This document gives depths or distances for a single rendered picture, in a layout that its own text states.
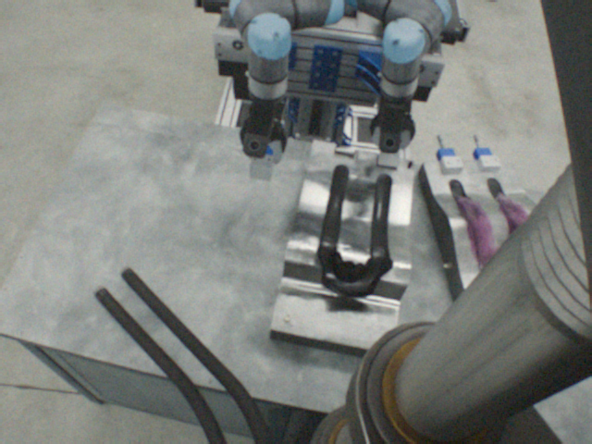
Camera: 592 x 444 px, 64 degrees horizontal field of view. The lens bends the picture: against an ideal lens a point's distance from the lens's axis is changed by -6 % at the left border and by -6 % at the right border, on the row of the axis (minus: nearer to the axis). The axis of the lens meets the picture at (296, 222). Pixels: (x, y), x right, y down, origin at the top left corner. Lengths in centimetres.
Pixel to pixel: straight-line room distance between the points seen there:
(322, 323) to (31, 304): 65
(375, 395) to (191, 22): 296
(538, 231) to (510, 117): 280
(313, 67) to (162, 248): 74
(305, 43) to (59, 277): 94
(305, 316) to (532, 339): 91
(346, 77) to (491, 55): 180
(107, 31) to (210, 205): 207
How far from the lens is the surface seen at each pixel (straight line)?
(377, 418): 32
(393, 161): 125
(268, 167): 114
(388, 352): 33
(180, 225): 125
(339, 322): 107
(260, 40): 91
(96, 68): 295
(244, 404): 94
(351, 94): 168
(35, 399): 205
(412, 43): 97
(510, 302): 18
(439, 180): 134
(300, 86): 166
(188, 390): 100
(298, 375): 109
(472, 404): 25
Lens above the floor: 185
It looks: 57 degrees down
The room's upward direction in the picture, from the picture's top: 8 degrees clockwise
